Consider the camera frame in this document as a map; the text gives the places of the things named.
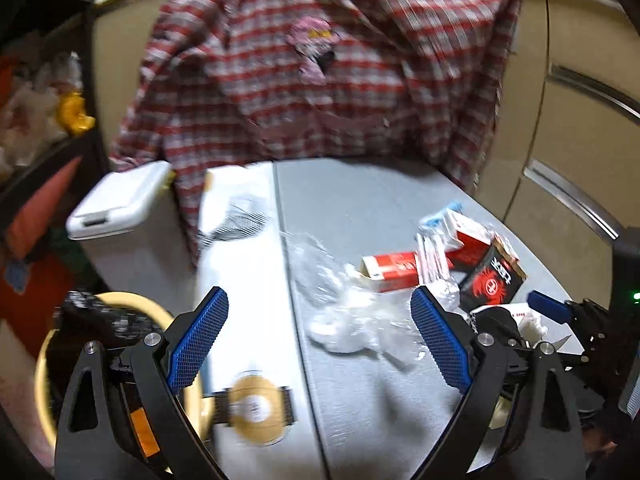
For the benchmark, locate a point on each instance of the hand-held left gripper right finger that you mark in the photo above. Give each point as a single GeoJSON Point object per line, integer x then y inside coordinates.
{"type": "Point", "coordinates": [442, 345]}

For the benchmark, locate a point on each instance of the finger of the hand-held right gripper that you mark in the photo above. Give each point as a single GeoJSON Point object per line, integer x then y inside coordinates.
{"type": "Point", "coordinates": [547, 306]}

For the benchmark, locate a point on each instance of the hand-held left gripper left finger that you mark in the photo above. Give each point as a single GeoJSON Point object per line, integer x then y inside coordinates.
{"type": "Point", "coordinates": [197, 345]}

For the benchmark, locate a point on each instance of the white tissue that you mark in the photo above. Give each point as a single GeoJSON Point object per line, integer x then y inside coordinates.
{"type": "Point", "coordinates": [532, 325]}

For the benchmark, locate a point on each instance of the long red and white carton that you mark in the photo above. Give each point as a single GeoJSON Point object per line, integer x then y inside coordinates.
{"type": "Point", "coordinates": [392, 270]}

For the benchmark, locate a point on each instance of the clear plastic bag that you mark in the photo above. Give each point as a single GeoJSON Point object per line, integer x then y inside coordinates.
{"type": "Point", "coordinates": [345, 315]}

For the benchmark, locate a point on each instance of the yellow rimmed trash can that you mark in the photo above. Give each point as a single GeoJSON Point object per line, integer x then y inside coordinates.
{"type": "Point", "coordinates": [47, 360]}

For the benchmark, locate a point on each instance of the black box with red emblem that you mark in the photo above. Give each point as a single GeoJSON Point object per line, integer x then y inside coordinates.
{"type": "Point", "coordinates": [492, 282]}

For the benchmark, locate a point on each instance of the yellow tape roll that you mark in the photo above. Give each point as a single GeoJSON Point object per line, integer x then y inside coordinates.
{"type": "Point", "coordinates": [255, 405]}

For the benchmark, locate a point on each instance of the clear cotton swab packet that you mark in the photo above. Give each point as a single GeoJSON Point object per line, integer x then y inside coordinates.
{"type": "Point", "coordinates": [434, 260]}

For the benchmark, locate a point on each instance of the black bin liner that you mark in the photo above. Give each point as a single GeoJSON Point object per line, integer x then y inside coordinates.
{"type": "Point", "coordinates": [100, 317]}

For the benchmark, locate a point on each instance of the small red and white box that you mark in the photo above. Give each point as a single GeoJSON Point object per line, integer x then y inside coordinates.
{"type": "Point", "coordinates": [467, 237]}

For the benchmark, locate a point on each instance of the black striped white paper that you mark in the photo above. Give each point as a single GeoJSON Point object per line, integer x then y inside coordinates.
{"type": "Point", "coordinates": [237, 225]}

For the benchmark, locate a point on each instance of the blue crumpled wrapper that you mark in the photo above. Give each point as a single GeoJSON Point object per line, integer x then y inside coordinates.
{"type": "Point", "coordinates": [442, 212]}

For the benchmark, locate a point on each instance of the beige cabinet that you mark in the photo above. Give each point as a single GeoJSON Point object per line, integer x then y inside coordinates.
{"type": "Point", "coordinates": [575, 160]}

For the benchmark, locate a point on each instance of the white lidded bin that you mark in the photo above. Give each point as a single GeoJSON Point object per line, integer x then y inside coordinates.
{"type": "Point", "coordinates": [120, 205]}

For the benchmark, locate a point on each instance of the orange cloth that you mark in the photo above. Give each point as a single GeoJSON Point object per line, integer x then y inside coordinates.
{"type": "Point", "coordinates": [45, 205]}

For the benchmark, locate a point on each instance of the red plaid shirt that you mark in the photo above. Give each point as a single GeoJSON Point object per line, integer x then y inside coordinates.
{"type": "Point", "coordinates": [310, 110]}

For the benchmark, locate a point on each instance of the yellow toy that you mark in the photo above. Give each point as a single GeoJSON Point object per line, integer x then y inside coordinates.
{"type": "Point", "coordinates": [75, 115]}

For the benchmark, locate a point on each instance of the white plastic bags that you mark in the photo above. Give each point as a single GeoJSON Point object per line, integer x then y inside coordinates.
{"type": "Point", "coordinates": [30, 105]}

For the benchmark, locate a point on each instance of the black storage shelf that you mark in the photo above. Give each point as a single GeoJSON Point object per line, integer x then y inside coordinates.
{"type": "Point", "coordinates": [92, 35]}

